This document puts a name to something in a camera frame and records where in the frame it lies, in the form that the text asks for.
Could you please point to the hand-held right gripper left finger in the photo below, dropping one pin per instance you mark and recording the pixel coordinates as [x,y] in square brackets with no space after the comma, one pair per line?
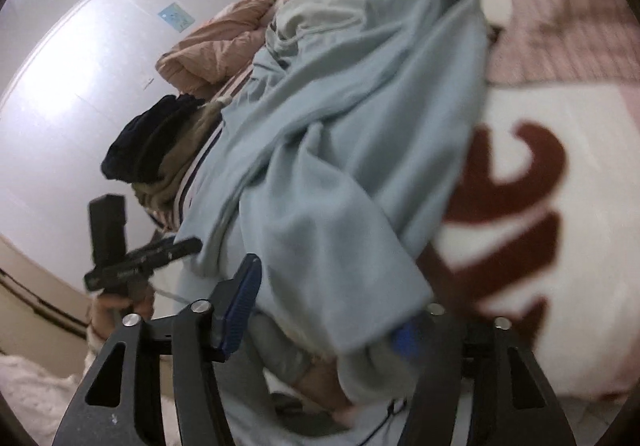
[242,296]

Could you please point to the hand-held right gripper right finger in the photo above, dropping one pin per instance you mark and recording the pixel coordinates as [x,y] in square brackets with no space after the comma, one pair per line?
[407,337]

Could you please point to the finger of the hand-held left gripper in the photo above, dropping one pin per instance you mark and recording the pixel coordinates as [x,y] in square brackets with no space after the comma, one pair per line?
[170,250]

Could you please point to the light blue sweatshirt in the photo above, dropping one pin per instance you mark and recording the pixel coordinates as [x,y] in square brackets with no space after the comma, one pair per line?
[325,151]

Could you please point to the person's left hand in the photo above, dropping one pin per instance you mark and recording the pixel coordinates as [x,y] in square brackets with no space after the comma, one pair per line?
[112,315]

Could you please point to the olive cloth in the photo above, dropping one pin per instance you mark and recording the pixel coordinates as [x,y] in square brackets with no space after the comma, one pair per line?
[170,176]

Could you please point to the dark navy cloth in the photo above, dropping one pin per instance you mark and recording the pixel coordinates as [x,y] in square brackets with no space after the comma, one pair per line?
[145,141]

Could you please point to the striped printed bedsheet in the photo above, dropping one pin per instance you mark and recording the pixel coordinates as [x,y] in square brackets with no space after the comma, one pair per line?
[590,276]

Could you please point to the peach quilt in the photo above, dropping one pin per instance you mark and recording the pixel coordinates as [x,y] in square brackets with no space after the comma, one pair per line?
[210,46]

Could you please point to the pink pillow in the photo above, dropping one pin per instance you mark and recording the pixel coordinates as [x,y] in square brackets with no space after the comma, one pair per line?
[575,16]

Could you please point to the small blue wall poster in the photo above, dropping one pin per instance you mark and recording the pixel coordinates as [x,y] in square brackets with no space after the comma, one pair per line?
[175,16]

